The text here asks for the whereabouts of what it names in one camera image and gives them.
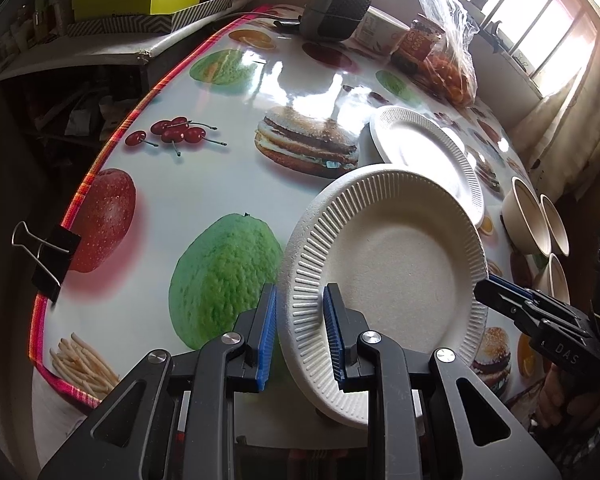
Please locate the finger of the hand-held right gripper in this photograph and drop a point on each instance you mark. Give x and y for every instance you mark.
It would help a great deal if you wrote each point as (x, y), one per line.
(555, 330)

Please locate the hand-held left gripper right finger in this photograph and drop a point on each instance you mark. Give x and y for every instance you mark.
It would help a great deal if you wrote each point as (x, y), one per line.
(336, 340)

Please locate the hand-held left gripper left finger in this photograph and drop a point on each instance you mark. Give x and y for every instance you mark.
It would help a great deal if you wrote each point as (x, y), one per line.
(262, 340)

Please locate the beige paper bowl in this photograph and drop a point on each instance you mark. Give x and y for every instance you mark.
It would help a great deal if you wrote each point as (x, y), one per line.
(557, 230)
(522, 220)
(555, 280)

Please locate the ribbed paper plate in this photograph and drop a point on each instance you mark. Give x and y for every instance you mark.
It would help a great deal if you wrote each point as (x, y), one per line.
(420, 150)
(400, 260)

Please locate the person's right forearm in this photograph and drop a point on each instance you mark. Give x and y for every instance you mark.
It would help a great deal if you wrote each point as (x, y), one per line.
(587, 435)

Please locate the person's right hand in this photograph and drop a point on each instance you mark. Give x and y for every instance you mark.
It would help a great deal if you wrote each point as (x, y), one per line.
(560, 400)

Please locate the cream patterned curtain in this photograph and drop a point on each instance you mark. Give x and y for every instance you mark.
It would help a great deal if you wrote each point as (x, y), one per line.
(575, 130)

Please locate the black binder clip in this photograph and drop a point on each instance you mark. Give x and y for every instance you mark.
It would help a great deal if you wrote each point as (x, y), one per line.
(55, 255)

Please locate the food printed tablecloth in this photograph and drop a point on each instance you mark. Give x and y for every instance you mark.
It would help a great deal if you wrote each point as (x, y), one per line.
(220, 110)

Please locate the plastic bag of oranges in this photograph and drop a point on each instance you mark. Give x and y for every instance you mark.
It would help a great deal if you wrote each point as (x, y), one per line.
(450, 55)

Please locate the window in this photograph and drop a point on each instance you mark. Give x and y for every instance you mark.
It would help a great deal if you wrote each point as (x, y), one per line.
(525, 15)

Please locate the red label glass jar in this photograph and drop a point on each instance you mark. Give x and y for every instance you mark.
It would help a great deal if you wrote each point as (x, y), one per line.
(417, 45)

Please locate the white paper cup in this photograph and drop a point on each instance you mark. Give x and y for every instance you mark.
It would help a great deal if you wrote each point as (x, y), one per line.
(377, 32)

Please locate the white shelf board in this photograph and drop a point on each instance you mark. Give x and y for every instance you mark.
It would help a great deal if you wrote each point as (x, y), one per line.
(95, 50)

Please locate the grey portable heater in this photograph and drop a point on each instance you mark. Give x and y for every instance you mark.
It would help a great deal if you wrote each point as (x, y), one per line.
(337, 5)

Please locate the zigzag patterned box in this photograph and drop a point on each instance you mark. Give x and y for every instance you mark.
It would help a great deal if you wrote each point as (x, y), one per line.
(125, 22)

